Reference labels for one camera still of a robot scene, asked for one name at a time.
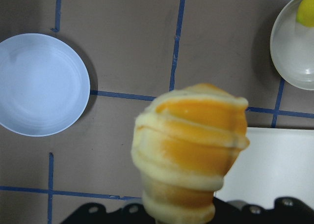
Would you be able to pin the cream rectangular tray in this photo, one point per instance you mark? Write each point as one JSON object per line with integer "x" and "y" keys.
{"x": 277, "y": 163}

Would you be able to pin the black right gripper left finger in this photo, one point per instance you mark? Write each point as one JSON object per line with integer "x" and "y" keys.
{"x": 95, "y": 213}

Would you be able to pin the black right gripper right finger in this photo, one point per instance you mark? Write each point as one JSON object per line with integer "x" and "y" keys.
{"x": 285, "y": 210}

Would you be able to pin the cream round dish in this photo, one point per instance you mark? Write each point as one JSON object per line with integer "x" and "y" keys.
{"x": 292, "y": 48}

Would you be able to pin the yellow lemon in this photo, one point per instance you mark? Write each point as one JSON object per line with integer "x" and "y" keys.
{"x": 305, "y": 13}

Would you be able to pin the light blue plate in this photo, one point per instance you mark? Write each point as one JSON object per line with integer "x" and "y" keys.
{"x": 44, "y": 85}

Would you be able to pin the bread roll croissant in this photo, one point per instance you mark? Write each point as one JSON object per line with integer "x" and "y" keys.
{"x": 184, "y": 143}

